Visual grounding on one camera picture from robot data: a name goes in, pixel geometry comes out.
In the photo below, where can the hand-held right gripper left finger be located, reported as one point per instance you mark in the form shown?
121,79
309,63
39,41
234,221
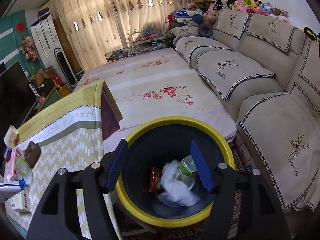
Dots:
117,166

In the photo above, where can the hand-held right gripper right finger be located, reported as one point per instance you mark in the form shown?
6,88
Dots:
202,167

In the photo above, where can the green white carton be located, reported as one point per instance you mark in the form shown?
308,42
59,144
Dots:
186,171

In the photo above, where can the white tissue paper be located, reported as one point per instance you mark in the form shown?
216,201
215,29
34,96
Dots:
175,187

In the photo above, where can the black yellow-rimmed trash bin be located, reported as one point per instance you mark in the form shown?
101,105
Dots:
155,155

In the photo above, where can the red snack packet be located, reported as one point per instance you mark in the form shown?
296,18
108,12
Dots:
154,180

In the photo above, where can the brown wallet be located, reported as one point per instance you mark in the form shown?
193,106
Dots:
32,152

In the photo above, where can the clear plastic lid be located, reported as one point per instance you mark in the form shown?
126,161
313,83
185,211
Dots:
24,171

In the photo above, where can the white pink carton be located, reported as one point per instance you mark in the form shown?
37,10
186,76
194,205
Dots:
20,201

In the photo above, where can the white blue carton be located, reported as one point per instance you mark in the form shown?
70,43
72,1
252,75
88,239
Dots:
10,186

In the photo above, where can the white patterned paper cup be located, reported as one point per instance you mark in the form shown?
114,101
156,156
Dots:
11,136

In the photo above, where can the maroon cloth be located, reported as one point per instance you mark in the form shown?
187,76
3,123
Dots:
110,115

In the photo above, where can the floral pink bedsheet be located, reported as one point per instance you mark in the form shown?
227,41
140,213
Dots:
155,75

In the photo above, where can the dark green box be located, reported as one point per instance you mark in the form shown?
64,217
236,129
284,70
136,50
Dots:
78,74

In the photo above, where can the red canister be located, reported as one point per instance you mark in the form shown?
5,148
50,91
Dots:
57,80

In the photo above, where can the low glass table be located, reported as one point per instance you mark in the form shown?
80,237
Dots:
117,55

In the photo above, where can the black white tower fan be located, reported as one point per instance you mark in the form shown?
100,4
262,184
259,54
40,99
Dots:
63,67

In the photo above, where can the white upright box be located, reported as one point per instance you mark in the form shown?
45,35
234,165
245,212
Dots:
33,90

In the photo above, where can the open cardboard box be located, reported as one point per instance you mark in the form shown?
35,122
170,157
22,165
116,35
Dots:
43,75

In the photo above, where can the pile of books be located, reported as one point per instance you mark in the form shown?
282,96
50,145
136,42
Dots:
152,46

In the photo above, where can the beige sofa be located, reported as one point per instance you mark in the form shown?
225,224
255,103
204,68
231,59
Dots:
262,55

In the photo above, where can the large black television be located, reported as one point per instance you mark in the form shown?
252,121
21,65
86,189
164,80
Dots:
12,92

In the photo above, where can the dark neck pillow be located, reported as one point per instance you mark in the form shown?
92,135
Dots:
205,29

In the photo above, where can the tall brown cardboard panel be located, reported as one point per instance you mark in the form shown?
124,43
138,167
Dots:
62,32

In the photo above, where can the white standing air conditioner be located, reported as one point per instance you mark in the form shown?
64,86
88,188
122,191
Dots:
45,40

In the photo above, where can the hanging flower decoration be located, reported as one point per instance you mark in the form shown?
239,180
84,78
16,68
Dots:
28,48

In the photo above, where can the red bag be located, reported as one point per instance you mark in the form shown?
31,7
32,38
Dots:
169,20

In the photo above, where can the blue star-print bag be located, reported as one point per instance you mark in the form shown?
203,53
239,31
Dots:
183,16

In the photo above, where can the cream embroidered curtain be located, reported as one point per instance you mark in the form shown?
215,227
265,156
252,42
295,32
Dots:
82,17
150,0

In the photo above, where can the row of stuffed toys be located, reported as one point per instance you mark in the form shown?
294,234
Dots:
250,3

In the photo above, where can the black yellow penguin toy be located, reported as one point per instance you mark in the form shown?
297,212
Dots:
311,33

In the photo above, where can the red round wall decoration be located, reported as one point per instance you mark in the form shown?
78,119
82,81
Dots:
21,26

